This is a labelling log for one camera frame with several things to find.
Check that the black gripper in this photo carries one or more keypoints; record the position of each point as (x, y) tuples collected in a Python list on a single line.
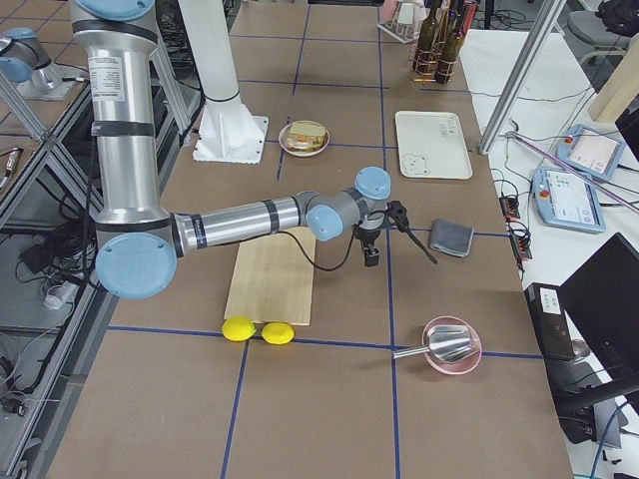
[(366, 239)]

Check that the white round plate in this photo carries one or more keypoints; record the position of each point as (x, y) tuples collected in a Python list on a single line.
[(285, 133)]

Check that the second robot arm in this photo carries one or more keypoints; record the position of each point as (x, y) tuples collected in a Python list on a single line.
[(26, 63)]

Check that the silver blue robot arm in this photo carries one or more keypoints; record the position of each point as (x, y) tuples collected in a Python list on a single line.
[(139, 242)]

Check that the cream bear tray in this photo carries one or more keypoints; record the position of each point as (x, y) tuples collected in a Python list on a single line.
[(431, 146)]

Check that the grey folded cloth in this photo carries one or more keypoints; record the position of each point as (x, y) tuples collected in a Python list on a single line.
[(451, 238)]

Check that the wooden cutting board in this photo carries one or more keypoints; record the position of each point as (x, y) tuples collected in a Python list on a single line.
[(273, 279)]

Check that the metal scoop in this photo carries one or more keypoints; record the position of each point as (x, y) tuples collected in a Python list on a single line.
[(445, 343)]

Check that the yellow lemon right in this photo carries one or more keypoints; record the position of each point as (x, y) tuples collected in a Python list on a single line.
[(278, 333)]

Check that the yellow lemon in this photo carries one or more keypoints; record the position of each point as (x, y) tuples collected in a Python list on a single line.
[(278, 333), (238, 328)]

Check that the pink bowl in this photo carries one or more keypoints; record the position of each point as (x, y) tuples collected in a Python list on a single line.
[(460, 367)]

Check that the yellow lemon left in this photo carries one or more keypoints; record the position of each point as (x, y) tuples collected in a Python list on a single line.
[(238, 328)]

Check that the black computer box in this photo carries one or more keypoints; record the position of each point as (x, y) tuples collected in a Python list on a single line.
[(549, 321)]

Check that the near teach pendant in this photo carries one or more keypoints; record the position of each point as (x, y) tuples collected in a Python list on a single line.
[(565, 201)]

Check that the teach pendant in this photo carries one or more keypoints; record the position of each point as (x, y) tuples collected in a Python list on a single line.
[(591, 151), (565, 201)]

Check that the dark wine bottle near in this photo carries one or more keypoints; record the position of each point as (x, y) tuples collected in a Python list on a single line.
[(454, 35)]

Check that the dark wine bottle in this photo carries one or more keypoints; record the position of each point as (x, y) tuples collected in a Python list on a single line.
[(454, 35), (430, 28)]

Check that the dark wine bottle far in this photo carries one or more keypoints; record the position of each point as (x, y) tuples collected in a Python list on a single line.
[(430, 28)]

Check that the black monitor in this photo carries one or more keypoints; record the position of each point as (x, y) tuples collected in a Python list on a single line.
[(601, 299)]

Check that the far teach pendant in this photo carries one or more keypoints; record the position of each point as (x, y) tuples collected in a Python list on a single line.
[(591, 151)]

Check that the white dish rack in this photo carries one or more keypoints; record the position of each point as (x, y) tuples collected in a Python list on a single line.
[(401, 19)]

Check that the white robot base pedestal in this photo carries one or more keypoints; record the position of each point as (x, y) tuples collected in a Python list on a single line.
[(228, 131)]

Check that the copper wire bottle rack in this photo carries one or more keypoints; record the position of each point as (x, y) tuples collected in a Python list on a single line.
[(433, 65)]

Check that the aluminium frame post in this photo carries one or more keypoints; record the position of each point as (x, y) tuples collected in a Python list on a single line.
[(534, 43)]

